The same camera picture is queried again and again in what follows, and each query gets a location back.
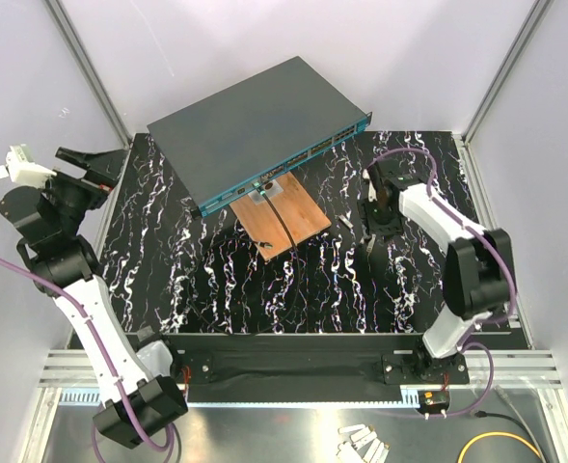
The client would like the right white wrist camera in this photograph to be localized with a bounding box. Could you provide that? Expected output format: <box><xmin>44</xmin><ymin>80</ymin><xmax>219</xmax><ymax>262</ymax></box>
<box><xmin>362</xmin><ymin>169</ymin><xmax>376</xmax><ymax>202</ymax></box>

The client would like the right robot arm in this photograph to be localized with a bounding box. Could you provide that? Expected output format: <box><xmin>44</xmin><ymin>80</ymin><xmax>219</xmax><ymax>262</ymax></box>
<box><xmin>358</xmin><ymin>160</ymin><xmax>517</xmax><ymax>383</ymax></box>

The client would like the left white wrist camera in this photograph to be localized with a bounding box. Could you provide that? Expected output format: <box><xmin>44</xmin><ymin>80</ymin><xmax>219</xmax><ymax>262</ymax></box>
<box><xmin>0</xmin><ymin>144</ymin><xmax>57</xmax><ymax>189</ymax></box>

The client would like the pile of white modules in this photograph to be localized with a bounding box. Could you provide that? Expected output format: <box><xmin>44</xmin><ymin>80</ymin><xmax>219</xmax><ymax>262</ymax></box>
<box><xmin>336</xmin><ymin>423</ymin><xmax>391</xmax><ymax>463</ymax></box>

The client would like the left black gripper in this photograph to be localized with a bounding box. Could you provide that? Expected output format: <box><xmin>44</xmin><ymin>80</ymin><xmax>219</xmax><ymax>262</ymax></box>
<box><xmin>38</xmin><ymin>148</ymin><xmax>126</xmax><ymax>235</ymax></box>

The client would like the black cable with plug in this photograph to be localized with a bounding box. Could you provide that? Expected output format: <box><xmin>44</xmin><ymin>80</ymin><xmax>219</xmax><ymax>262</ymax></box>
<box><xmin>474</xmin><ymin>409</ymin><xmax>562</xmax><ymax>463</ymax></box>

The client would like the wooden board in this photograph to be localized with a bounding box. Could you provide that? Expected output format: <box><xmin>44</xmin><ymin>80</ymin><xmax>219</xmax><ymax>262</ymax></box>
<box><xmin>230</xmin><ymin>173</ymin><xmax>331</xmax><ymax>261</ymax></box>

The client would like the dark teal network switch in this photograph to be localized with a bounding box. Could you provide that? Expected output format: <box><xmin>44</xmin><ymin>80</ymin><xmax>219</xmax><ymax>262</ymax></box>
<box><xmin>148</xmin><ymin>56</ymin><xmax>372</xmax><ymax>217</ymax></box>

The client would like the black braided fiber cable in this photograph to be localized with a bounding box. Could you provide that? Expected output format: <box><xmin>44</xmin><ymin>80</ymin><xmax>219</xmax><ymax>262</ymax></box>
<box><xmin>187</xmin><ymin>186</ymin><xmax>309</xmax><ymax>336</ymax></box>

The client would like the grey ethernet cable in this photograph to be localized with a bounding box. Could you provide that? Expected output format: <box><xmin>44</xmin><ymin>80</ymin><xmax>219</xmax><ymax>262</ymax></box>
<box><xmin>495</xmin><ymin>389</ymin><xmax>562</xmax><ymax>463</ymax></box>

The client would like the yellow fiber cable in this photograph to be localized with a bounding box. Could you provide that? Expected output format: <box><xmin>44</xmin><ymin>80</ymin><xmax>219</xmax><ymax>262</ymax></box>
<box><xmin>458</xmin><ymin>432</ymin><xmax>544</xmax><ymax>463</ymax></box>

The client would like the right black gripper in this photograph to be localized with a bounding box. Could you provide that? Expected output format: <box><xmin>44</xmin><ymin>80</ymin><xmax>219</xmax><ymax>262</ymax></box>
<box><xmin>357</xmin><ymin>196</ymin><xmax>404</xmax><ymax>245</ymax></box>

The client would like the white slotted cable duct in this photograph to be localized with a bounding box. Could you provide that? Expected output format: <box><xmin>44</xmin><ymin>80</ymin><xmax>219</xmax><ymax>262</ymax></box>
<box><xmin>59</xmin><ymin>388</ymin><xmax>101</xmax><ymax>407</ymax></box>

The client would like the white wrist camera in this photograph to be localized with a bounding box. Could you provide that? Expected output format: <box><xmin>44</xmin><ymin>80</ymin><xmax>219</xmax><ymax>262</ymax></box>
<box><xmin>0</xmin><ymin>144</ymin><xmax>57</xmax><ymax>189</ymax></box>
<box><xmin>362</xmin><ymin>169</ymin><xmax>376</xmax><ymax>202</ymax></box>

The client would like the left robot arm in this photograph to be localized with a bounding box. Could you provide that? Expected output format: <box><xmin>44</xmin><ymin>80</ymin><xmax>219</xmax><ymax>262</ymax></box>
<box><xmin>0</xmin><ymin>145</ymin><xmax>188</xmax><ymax>449</ymax></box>

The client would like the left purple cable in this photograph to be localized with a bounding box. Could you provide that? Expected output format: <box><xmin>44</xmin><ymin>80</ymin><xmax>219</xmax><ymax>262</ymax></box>
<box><xmin>0</xmin><ymin>173</ymin><xmax>181</xmax><ymax>463</ymax></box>

